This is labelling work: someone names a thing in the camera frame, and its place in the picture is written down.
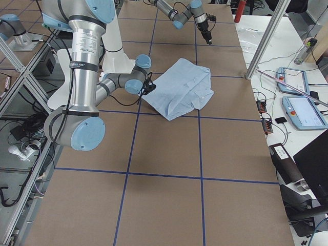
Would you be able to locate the orange electronics board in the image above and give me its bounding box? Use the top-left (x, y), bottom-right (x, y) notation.
top-left (261, 118), bottom-right (273, 135)
top-left (256, 100), bottom-right (267, 113)

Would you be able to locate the white plastic chair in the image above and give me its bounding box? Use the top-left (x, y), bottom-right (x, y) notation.
top-left (47, 49), bottom-right (71, 110)

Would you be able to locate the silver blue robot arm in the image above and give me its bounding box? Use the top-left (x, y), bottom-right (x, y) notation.
top-left (142, 0), bottom-right (217, 45)
top-left (42, 1), bottom-right (156, 151)

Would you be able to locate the white power strip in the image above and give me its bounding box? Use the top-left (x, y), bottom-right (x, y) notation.
top-left (8, 142), bottom-right (41, 162)

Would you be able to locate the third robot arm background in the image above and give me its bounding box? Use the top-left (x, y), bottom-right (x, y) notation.
top-left (1, 14), bottom-right (27, 41)

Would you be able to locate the small black pad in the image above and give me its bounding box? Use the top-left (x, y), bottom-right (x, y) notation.
top-left (275, 117), bottom-right (287, 124)

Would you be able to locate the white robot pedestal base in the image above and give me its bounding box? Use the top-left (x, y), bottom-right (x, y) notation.
top-left (99, 6), bottom-right (135, 80)

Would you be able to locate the red fire extinguisher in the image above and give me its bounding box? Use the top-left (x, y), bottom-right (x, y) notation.
top-left (234, 0), bottom-right (247, 23)

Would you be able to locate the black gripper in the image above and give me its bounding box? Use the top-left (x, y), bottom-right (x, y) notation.
top-left (140, 73), bottom-right (156, 97)
top-left (196, 14), bottom-right (216, 45)

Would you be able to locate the orange electronics board lower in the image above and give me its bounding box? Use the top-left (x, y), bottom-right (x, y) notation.
top-left (261, 118), bottom-right (273, 135)

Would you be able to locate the black power adapter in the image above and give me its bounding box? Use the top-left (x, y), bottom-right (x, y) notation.
top-left (10, 126), bottom-right (26, 140)

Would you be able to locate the aluminium frame post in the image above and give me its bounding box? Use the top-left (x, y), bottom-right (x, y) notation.
top-left (245, 0), bottom-right (291, 80)

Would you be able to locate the orange electronics board upper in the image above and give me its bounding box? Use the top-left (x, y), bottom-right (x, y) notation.
top-left (256, 100), bottom-right (267, 113)

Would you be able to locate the light blue button-up shirt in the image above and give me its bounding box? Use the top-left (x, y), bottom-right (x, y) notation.
top-left (143, 58), bottom-right (214, 121)

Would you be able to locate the black box on floor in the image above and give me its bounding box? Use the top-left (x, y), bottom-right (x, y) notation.
top-left (45, 56), bottom-right (56, 75)

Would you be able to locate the black monitor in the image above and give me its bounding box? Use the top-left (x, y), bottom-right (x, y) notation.
top-left (293, 131), bottom-right (327, 204)

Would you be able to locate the lower teach pendant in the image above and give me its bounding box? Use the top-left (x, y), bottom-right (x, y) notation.
top-left (282, 96), bottom-right (327, 130)

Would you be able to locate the teach pendant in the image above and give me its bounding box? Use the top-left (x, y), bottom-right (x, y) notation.
top-left (282, 96), bottom-right (327, 130)
top-left (276, 67), bottom-right (310, 94)

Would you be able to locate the upper teach pendant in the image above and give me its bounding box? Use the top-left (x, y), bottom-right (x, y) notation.
top-left (276, 67), bottom-right (310, 94)

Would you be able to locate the green capped bottle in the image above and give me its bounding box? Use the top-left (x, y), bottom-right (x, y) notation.
top-left (294, 37), bottom-right (318, 65)

